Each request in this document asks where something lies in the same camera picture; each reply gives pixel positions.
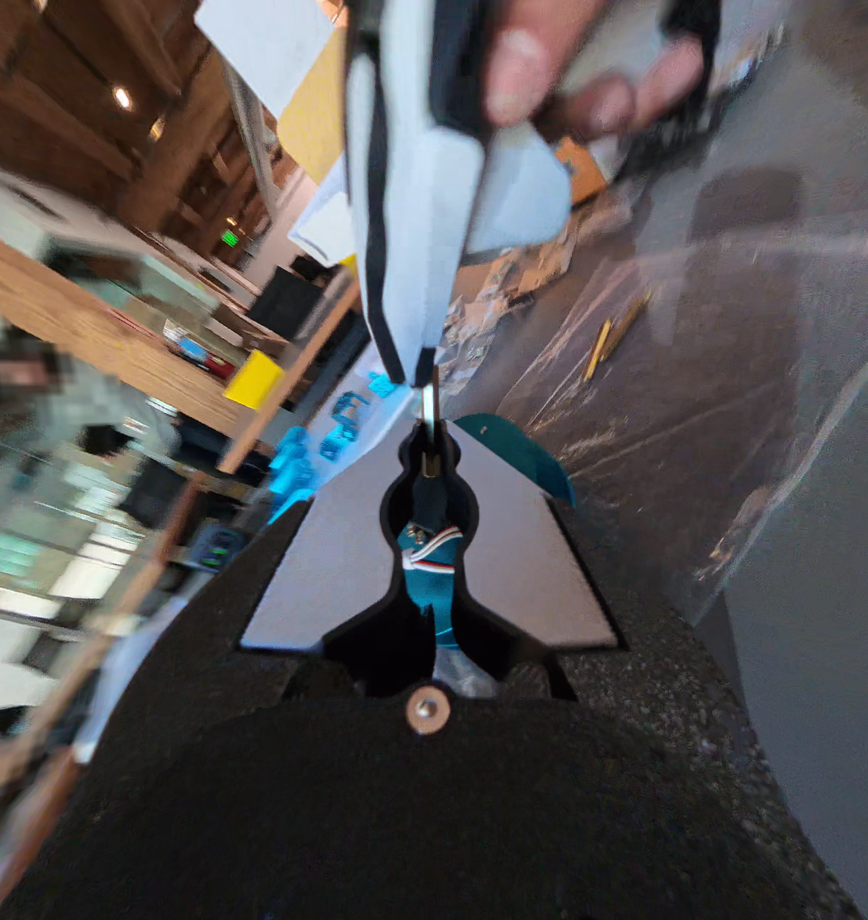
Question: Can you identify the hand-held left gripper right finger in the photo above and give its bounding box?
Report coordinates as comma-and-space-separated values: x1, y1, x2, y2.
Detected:
437, 420, 622, 653

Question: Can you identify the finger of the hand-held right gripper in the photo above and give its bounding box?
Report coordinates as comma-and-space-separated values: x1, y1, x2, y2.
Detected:
343, 0, 487, 387
465, 121, 573, 255

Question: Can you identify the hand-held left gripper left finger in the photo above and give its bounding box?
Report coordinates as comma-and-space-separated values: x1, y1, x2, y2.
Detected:
240, 420, 431, 651

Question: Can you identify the blue round turntable base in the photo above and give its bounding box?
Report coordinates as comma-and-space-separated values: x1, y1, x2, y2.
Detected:
398, 413, 577, 648

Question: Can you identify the grey desk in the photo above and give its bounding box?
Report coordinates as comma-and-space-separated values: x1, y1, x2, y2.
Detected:
276, 0, 868, 920

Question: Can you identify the person's right hand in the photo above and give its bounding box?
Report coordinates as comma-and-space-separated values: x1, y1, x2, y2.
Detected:
483, 0, 709, 142

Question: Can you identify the pile of small screw bags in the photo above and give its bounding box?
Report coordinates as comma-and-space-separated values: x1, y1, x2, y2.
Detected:
441, 237, 582, 396

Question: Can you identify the orange cardboard box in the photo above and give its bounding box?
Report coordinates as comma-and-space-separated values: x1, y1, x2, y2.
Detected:
193, 0, 609, 268

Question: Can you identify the white foam tray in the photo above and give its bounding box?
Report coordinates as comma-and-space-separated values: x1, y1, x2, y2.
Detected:
265, 338, 424, 526

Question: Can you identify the yellow box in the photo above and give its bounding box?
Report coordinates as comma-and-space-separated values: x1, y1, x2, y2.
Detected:
222, 350, 286, 411

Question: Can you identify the clear plastic bag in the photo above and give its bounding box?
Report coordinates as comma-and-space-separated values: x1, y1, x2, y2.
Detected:
491, 237, 868, 626

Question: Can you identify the red white servo cable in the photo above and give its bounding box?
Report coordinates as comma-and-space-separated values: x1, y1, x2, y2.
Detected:
401, 527, 465, 576

